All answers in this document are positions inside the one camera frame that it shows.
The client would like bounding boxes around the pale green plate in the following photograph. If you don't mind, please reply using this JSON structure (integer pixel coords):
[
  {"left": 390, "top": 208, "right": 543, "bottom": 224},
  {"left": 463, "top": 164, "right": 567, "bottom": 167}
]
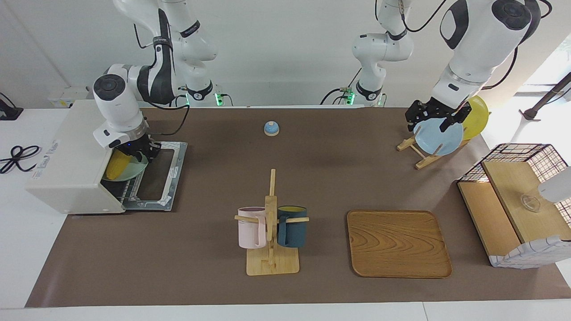
[{"left": 102, "top": 149, "right": 149, "bottom": 182}]

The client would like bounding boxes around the yellow corn cob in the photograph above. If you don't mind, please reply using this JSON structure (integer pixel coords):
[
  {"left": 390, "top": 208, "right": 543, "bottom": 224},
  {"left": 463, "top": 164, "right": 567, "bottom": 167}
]
[{"left": 106, "top": 149, "right": 134, "bottom": 181}]

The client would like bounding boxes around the glass oven door with handle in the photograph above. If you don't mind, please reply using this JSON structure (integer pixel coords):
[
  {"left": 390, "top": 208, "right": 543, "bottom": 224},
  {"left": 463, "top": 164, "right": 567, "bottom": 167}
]
[{"left": 123, "top": 141, "right": 188, "bottom": 211}]

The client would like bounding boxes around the beige toaster oven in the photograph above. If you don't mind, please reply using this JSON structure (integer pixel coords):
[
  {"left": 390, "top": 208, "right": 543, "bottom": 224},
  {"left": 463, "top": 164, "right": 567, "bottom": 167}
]
[{"left": 25, "top": 99, "right": 150, "bottom": 214}]

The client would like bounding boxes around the light blue plate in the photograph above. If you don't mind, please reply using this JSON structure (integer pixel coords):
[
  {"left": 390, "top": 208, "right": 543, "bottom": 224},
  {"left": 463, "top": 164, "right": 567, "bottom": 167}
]
[{"left": 413, "top": 118, "right": 464, "bottom": 156}]

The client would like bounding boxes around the yellow plate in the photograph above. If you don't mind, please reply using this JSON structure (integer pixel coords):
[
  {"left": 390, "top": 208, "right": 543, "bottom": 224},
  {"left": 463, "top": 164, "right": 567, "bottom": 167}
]
[{"left": 462, "top": 95, "right": 490, "bottom": 140}]

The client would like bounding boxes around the wooden plate rack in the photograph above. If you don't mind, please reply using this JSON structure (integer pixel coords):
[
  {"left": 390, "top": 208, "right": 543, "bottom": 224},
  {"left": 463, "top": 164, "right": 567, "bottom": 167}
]
[{"left": 397, "top": 126, "right": 469, "bottom": 170}]

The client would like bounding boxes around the brown table mat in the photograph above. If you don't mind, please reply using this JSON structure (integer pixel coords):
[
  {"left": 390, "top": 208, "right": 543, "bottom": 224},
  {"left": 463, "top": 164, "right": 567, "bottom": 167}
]
[{"left": 25, "top": 106, "right": 571, "bottom": 308}]

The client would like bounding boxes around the black stand pole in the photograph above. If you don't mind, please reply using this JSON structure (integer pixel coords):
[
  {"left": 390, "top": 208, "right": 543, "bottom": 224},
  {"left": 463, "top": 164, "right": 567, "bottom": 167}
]
[{"left": 519, "top": 71, "right": 571, "bottom": 122}]

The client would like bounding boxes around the white power box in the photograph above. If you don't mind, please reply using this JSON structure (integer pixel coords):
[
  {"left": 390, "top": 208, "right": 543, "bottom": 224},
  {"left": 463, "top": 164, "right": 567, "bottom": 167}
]
[{"left": 47, "top": 86, "right": 96, "bottom": 109}]

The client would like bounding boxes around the wooden stepped shelf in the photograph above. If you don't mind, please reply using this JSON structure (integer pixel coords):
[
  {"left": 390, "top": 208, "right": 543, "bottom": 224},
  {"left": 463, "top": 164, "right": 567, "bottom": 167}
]
[{"left": 459, "top": 160, "right": 571, "bottom": 257}]

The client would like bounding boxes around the clear glass cup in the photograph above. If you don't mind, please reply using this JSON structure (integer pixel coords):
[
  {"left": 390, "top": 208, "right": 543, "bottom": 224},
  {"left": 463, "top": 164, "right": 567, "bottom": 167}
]
[{"left": 520, "top": 193, "right": 541, "bottom": 212}]

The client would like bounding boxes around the wooden serving tray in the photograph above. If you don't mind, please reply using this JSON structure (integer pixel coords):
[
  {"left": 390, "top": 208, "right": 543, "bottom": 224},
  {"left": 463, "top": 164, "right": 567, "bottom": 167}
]
[{"left": 347, "top": 210, "right": 452, "bottom": 279}]

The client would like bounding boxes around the pink mug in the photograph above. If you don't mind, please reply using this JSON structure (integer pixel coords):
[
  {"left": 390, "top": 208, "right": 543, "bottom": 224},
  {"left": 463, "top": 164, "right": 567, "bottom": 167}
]
[{"left": 237, "top": 206, "right": 268, "bottom": 249}]

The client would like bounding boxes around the white cylindrical object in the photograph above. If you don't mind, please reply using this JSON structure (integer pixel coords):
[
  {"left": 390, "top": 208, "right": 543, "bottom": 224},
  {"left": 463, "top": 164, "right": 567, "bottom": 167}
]
[{"left": 538, "top": 166, "right": 571, "bottom": 203}]

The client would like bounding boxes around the black device on table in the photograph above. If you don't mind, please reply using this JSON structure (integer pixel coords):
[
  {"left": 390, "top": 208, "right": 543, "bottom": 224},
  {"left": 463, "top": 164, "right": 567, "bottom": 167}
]
[{"left": 0, "top": 92, "right": 24, "bottom": 121}]

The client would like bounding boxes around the wooden box with mesh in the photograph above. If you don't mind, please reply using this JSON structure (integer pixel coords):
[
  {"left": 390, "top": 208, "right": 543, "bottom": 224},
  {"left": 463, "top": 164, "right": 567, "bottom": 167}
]
[{"left": 457, "top": 144, "right": 571, "bottom": 269}]

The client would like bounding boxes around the dark blue mug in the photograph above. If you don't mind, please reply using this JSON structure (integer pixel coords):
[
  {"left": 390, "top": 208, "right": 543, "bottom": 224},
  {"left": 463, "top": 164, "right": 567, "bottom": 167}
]
[{"left": 277, "top": 206, "right": 308, "bottom": 248}]

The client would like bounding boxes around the wooden mug tree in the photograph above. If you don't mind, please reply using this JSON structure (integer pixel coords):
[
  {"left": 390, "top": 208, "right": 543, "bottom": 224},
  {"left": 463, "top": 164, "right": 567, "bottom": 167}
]
[{"left": 235, "top": 169, "right": 310, "bottom": 276}]

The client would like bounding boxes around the oven wire rack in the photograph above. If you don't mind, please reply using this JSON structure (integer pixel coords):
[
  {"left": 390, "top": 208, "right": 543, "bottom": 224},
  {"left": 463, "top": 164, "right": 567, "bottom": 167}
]
[{"left": 105, "top": 178, "right": 148, "bottom": 210}]

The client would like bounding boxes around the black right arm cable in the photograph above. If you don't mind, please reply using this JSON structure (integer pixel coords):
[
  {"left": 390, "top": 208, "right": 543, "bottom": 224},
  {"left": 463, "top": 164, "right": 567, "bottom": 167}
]
[{"left": 134, "top": 22, "right": 191, "bottom": 136}]

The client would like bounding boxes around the black arm base cable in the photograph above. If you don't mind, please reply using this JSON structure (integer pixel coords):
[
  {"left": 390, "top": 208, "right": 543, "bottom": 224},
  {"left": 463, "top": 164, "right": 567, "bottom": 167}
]
[{"left": 321, "top": 67, "right": 363, "bottom": 106}]

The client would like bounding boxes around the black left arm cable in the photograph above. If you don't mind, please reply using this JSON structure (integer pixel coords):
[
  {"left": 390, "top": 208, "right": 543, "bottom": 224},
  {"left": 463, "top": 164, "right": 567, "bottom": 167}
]
[{"left": 376, "top": 0, "right": 554, "bottom": 90}]

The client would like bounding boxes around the black coiled cable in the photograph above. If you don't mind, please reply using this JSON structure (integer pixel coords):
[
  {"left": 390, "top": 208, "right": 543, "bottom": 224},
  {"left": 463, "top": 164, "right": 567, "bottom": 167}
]
[{"left": 0, "top": 145, "right": 41, "bottom": 174}]

